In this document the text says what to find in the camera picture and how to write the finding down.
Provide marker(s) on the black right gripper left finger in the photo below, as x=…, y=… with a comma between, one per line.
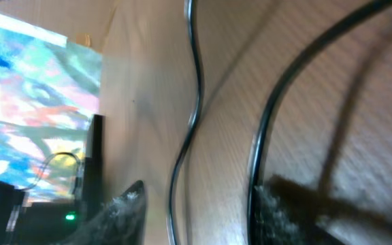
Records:
x=121, y=222

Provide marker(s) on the black mounting rail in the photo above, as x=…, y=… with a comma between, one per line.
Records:
x=92, y=190

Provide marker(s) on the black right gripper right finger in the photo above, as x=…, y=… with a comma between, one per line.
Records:
x=274, y=223

